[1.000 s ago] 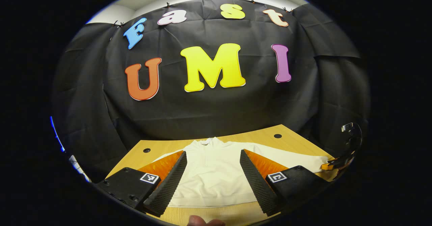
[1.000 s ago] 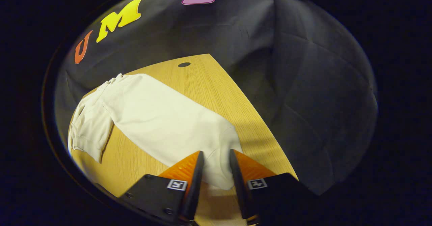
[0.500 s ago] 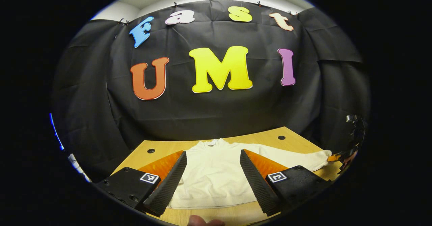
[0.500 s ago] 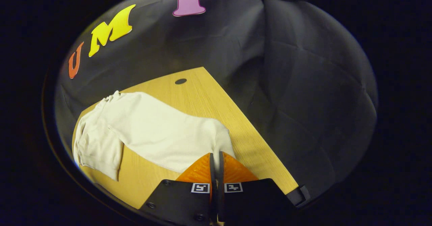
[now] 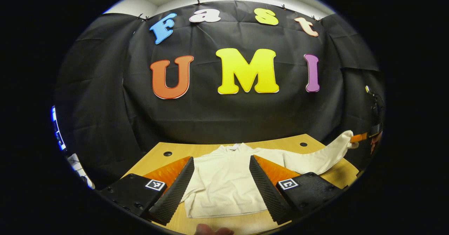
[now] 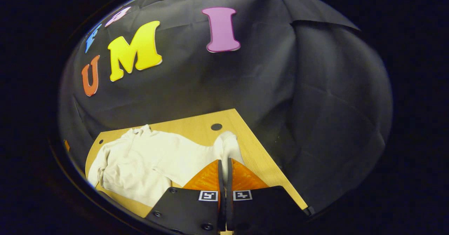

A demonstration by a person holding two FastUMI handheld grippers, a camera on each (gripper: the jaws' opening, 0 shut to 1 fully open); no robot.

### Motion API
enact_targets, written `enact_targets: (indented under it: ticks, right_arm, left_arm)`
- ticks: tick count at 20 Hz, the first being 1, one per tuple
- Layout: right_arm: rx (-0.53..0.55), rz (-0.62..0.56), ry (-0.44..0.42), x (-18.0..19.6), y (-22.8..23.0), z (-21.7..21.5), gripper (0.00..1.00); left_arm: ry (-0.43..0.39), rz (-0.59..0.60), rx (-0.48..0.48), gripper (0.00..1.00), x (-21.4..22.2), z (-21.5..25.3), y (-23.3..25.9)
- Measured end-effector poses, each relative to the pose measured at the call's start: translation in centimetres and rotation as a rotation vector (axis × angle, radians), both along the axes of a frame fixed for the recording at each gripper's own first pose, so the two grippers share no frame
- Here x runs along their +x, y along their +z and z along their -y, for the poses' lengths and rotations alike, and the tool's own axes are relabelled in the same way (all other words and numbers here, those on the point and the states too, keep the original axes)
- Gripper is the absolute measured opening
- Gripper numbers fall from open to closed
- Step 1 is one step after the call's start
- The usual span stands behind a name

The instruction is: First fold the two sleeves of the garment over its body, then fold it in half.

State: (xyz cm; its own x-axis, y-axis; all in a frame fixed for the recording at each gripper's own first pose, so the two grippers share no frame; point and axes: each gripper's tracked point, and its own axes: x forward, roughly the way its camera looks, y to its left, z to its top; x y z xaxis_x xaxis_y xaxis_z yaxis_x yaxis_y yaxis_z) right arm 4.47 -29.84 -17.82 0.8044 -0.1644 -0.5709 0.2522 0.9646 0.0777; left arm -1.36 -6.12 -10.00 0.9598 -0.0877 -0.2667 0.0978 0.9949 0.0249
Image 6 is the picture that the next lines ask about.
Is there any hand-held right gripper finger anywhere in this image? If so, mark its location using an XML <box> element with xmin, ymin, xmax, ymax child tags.
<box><xmin>226</xmin><ymin>157</ymin><xmax>309</xmax><ymax>235</ymax></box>
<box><xmin>145</xmin><ymin>159</ymin><xmax>227</xmax><ymax>235</ymax></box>

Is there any cream sweatshirt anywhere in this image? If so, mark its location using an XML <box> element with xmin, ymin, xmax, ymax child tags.
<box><xmin>87</xmin><ymin>125</ymin><xmax>245</xmax><ymax>208</ymax></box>

